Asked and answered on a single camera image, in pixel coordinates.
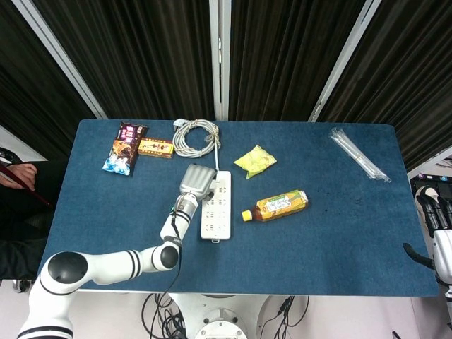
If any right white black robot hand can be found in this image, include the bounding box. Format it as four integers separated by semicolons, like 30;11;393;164
402;185;452;283

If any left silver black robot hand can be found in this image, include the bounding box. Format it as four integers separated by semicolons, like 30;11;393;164
179;163;218;202

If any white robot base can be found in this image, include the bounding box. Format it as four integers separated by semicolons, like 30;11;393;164
171;293;278;339

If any white power strip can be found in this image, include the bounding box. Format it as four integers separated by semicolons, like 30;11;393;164
200;170;233;244

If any yellow red carton box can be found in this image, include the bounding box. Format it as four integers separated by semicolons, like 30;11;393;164
136;137;175;160

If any yellow green snack packet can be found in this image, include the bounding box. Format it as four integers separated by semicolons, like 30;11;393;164
233;144;278;180

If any brown snack bag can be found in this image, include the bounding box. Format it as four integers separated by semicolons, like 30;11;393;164
101;121;148;177

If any tea bottle with yellow label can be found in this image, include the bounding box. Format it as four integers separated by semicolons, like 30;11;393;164
241;189;310;223

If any blue table cloth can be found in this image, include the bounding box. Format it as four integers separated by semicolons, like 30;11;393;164
37;119;441;297

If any black pleated curtain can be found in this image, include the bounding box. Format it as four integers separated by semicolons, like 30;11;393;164
317;0;452;172
228;0;368;122
0;0;97;162
31;0;215;120

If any red stick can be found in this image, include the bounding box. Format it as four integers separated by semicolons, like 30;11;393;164
0;165;51;208

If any person in dark clothes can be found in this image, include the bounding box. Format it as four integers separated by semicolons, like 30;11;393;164
0;146;54;282

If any coiled white power cable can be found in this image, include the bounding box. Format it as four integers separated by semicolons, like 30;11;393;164
172;119;222;172

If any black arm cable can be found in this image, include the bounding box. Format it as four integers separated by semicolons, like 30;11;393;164
157;206;184;301

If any black floor cable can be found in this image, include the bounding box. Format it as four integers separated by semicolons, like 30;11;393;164
259;295;310;339
141;292;188;339

